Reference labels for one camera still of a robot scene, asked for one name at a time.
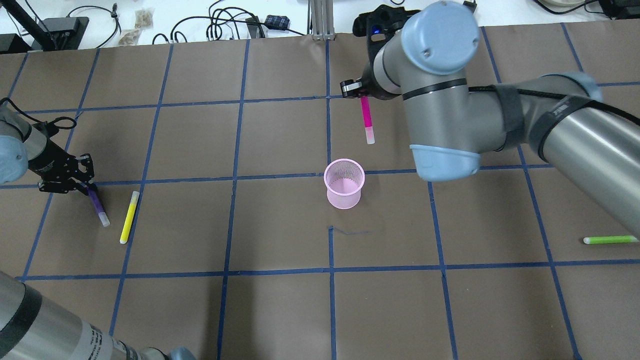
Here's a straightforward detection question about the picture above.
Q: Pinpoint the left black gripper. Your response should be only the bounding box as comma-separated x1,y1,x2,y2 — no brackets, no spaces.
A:
30,140,96,194

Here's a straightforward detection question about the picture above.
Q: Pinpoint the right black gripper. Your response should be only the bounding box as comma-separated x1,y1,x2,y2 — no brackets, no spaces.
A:
340,63,401,100

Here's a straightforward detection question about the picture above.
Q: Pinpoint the purple marker pen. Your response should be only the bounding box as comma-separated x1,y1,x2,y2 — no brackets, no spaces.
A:
87,184,111,228

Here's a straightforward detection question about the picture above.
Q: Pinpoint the pink marker pen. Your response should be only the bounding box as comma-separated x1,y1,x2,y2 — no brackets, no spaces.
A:
359,96,375,145

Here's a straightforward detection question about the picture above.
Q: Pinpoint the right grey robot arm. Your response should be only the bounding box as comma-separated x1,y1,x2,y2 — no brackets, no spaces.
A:
340,0,640,236

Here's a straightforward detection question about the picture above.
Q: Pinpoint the pink mesh cup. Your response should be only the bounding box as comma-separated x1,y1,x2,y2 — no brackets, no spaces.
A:
323,158,365,210

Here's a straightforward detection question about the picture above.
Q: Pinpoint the yellow marker pen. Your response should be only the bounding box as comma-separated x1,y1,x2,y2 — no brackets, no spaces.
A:
119,191,140,245

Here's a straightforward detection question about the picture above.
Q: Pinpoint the black power adapter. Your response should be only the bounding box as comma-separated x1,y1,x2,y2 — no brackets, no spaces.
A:
263,14,291,31

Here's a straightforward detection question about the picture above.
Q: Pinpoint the green marker pen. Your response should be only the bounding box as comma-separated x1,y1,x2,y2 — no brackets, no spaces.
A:
582,235,640,245

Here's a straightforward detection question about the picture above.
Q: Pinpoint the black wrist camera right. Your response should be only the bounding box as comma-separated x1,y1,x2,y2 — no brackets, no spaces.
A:
352,4,420,64

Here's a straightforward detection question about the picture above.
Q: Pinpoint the aluminium frame post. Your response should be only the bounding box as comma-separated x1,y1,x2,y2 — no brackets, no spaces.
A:
307,0,335,41

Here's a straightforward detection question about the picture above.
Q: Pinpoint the black cable bundle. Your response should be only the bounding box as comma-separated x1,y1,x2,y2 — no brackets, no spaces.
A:
150,0,306,46

